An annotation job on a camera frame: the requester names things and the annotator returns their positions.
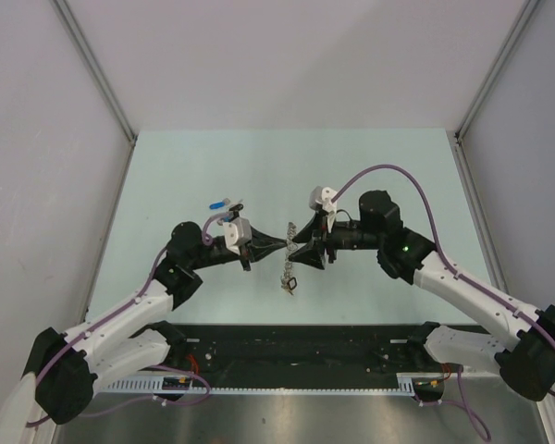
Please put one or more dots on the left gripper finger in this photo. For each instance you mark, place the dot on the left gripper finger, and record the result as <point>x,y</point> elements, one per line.
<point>259,252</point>
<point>261,238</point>

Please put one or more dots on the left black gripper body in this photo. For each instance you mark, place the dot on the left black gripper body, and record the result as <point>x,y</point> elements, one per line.
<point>213,257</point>

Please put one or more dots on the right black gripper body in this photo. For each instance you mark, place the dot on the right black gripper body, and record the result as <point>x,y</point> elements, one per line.
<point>345,235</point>

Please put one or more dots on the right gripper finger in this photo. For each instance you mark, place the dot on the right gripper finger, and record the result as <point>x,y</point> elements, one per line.
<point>311,254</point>
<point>306,233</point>

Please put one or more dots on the metal disc with keyrings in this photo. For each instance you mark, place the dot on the metal disc with keyrings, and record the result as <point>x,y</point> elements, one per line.
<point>291,247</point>

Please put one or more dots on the yellow tag key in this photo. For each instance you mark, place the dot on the yellow tag key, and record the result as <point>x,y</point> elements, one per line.
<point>289,284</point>

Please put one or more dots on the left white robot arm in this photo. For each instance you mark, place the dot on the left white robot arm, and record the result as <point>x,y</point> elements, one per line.
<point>71,366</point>

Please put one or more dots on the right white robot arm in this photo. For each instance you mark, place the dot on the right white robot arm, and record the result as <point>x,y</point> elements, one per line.
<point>518,343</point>

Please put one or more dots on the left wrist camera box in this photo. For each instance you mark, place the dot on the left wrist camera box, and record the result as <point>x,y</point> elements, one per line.
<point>237,234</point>

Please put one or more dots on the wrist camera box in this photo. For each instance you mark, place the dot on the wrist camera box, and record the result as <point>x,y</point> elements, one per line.
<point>323,198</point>
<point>237,234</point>

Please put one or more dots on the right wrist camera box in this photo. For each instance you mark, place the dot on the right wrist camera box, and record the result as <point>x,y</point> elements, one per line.
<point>323,198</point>

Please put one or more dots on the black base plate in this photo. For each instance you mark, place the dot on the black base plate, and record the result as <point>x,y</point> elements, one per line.
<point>306,358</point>

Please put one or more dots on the white slotted cable duct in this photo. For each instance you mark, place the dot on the white slotted cable duct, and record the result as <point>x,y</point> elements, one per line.
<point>163,385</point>

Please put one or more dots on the left aluminium frame post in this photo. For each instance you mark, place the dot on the left aluminium frame post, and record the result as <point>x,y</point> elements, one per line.
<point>79,40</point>

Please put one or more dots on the aluminium frame post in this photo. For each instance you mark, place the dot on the aluminium frame post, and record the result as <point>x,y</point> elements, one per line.
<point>79,40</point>
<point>507,49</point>

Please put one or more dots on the right aluminium frame post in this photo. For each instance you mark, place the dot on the right aluminium frame post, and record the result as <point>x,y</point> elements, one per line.
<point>507,49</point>

